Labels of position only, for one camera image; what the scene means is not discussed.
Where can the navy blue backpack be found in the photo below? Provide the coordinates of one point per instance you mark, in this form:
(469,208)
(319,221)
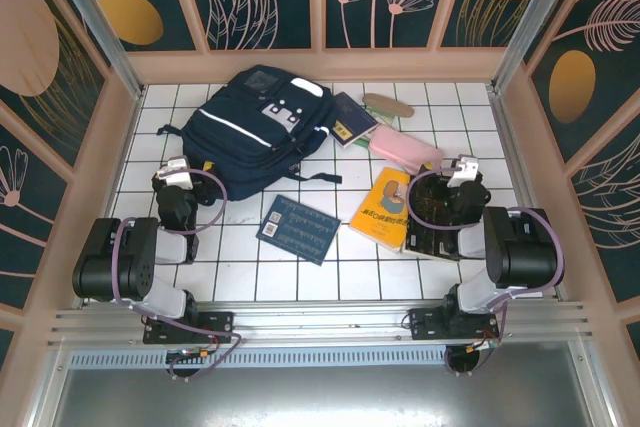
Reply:
(240,132)

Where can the black book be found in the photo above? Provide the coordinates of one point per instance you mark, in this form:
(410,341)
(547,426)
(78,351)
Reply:
(425,242)

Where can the pink pencil case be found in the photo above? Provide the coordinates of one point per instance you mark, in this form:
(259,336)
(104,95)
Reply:
(400,147)

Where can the blue book with barcode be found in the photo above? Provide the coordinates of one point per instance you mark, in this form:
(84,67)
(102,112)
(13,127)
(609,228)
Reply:
(300,229)

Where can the tan pencil pouch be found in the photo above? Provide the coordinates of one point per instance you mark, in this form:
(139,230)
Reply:
(387,104)

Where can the navy book with yellow label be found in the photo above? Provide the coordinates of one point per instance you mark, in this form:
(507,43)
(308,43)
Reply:
(350,117)

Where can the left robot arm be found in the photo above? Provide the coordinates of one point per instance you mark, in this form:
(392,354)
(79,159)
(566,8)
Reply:
(115,262)

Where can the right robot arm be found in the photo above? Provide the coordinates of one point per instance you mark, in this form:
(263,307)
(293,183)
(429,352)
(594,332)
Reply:
(525,257)

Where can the steel tray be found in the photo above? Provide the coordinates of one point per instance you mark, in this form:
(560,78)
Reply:
(320,397)

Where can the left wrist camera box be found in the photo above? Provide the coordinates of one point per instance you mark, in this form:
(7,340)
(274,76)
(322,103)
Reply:
(175,178)

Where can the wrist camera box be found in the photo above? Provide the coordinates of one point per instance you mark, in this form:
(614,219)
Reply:
(175,178)
(462,169)

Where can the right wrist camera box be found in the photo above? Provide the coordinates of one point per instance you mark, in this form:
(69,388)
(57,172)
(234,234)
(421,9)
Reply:
(462,169)

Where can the aluminium side rail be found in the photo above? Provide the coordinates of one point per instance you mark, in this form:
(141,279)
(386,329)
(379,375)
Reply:
(507,147)

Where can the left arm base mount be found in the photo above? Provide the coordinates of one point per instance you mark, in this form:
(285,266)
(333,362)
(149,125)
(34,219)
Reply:
(215,322)

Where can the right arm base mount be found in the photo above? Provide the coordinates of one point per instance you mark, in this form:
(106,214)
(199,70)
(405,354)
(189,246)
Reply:
(430,327)

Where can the aluminium corner post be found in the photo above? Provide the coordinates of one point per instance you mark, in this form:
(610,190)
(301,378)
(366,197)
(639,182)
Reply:
(100,32)
(530,22)

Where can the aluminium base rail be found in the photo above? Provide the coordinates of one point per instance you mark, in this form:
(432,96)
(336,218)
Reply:
(320,317)

